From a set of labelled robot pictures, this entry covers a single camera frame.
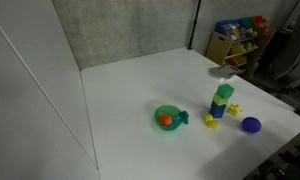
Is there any yellow star shaped toy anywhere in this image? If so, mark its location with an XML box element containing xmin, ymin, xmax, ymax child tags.
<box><xmin>227</xmin><ymin>103</ymin><xmax>243</xmax><ymax>117</ymax></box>

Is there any green plastic bowl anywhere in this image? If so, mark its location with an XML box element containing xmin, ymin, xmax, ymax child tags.
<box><xmin>154</xmin><ymin>104</ymin><xmax>184</xmax><ymax>132</ymax></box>

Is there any orange rubber toy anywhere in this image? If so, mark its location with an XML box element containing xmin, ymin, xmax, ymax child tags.
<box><xmin>158</xmin><ymin>113</ymin><xmax>174</xmax><ymax>128</ymax></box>

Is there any teal rubber toy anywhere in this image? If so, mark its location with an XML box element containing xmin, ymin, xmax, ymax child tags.
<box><xmin>177</xmin><ymin>110</ymin><xmax>190</xmax><ymax>126</ymax></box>

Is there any lime toy block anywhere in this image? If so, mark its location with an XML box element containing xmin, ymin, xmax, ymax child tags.
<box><xmin>212</xmin><ymin>93</ymin><xmax>230</xmax><ymax>107</ymax></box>

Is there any blue toy block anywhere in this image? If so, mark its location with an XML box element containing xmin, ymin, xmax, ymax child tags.
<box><xmin>209</xmin><ymin>101</ymin><xmax>227</xmax><ymax>119</ymax></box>

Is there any green toy block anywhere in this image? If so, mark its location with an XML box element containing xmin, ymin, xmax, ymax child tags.
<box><xmin>216</xmin><ymin>83</ymin><xmax>235</xmax><ymax>100</ymax></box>

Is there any wooden toy storage shelf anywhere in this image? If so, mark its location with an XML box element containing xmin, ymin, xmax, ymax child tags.
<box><xmin>205</xmin><ymin>15</ymin><xmax>277</xmax><ymax>73</ymax></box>

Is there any purple spiky ball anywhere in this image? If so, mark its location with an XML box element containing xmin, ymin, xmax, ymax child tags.
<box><xmin>241</xmin><ymin>116</ymin><xmax>262</xmax><ymax>134</ymax></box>

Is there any grey office chair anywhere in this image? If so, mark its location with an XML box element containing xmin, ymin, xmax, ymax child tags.
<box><xmin>256</xmin><ymin>14</ymin><xmax>300</xmax><ymax>108</ymax></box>

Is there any black camera stand pole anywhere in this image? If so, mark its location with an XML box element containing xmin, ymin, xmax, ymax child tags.
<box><xmin>187</xmin><ymin>0</ymin><xmax>203</xmax><ymax>51</ymax></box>

